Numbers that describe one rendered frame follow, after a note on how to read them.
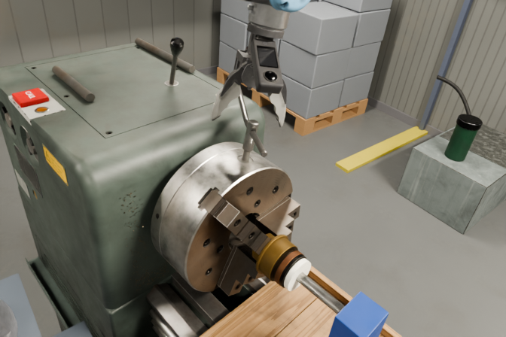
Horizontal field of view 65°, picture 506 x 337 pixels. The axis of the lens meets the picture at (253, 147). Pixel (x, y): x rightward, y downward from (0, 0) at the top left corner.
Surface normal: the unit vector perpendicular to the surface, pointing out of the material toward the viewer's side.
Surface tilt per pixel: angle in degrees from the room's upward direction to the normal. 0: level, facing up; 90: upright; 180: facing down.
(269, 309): 0
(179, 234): 68
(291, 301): 0
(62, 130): 0
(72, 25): 90
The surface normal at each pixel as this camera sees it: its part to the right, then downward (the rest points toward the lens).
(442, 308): 0.08, -0.83
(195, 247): 0.69, 0.44
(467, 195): -0.78, 0.28
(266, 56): 0.26, -0.52
